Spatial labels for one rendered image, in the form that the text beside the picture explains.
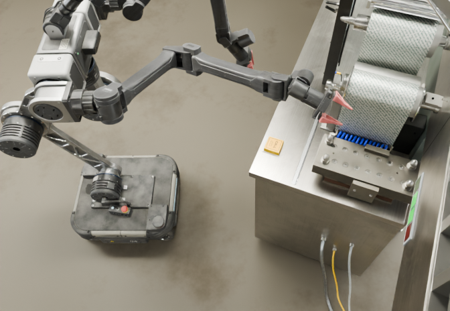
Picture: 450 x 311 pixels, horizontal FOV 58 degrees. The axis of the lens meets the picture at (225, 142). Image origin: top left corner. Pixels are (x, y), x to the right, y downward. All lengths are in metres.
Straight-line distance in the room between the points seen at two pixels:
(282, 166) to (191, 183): 1.11
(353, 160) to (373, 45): 0.46
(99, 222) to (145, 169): 0.42
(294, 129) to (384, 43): 0.54
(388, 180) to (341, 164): 0.18
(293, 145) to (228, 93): 1.42
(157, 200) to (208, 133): 0.73
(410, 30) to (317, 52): 0.67
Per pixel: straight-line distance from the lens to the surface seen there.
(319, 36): 2.33
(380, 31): 1.70
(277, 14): 3.83
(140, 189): 2.56
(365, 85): 1.59
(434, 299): 1.13
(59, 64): 1.45
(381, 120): 1.68
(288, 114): 1.97
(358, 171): 1.70
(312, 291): 2.56
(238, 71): 1.42
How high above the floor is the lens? 2.48
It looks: 58 degrees down
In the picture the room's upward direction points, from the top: 6 degrees counter-clockwise
